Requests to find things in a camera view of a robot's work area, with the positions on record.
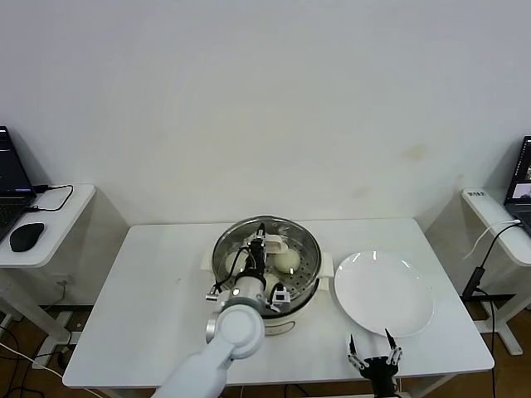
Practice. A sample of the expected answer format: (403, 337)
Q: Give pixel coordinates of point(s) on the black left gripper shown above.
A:
(255, 261)

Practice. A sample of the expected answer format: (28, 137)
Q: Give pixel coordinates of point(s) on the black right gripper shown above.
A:
(377, 373)

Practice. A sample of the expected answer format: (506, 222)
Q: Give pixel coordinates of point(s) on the small printed label sticker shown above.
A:
(477, 193)

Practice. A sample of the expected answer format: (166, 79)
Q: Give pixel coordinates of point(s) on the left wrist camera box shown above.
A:
(280, 298)

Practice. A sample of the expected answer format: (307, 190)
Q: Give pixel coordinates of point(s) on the stainless steel steamer basket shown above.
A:
(307, 292)

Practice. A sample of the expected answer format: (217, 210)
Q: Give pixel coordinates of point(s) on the white side table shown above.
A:
(62, 232)
(485, 215)

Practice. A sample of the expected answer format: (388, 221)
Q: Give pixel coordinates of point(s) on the round white plate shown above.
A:
(381, 294)

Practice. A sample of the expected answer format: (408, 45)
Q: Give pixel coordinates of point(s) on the black computer mouse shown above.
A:
(27, 236)

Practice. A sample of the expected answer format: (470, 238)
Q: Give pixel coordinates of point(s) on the cream electric cooker base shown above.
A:
(294, 325)

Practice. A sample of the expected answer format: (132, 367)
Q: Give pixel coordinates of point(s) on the black open laptop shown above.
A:
(12, 174)

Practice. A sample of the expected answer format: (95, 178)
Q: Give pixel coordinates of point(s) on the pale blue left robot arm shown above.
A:
(236, 331)

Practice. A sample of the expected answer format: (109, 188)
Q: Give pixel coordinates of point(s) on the black monitor screen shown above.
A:
(520, 178)

